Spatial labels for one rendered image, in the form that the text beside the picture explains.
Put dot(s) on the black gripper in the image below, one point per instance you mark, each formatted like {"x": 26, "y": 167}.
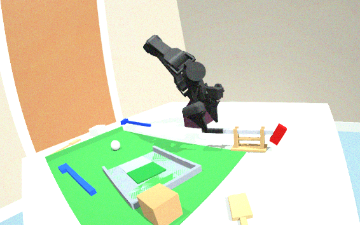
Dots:
{"x": 195, "y": 111}

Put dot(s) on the white golf ball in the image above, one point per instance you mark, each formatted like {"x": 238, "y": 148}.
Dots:
{"x": 115, "y": 145}

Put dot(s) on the green flat mat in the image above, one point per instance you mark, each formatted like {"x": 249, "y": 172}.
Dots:
{"x": 107, "y": 206}

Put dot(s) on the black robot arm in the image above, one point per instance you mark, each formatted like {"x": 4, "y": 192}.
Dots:
{"x": 183, "y": 67}

